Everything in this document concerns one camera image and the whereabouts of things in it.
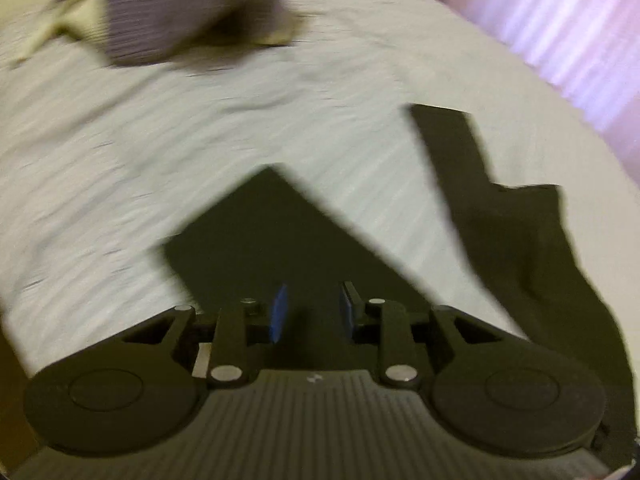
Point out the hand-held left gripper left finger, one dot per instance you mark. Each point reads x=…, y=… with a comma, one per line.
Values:
x=278, y=316

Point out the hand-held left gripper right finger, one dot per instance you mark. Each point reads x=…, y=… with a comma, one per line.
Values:
x=346, y=312

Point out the black pants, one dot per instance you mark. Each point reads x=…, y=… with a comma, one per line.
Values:
x=500, y=240

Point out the white quilted bed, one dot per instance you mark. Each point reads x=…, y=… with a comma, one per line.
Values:
x=200, y=135

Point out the purple knit sweater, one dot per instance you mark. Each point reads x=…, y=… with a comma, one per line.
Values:
x=165, y=15

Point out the pink curtain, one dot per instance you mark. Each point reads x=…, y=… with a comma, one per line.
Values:
x=565, y=30

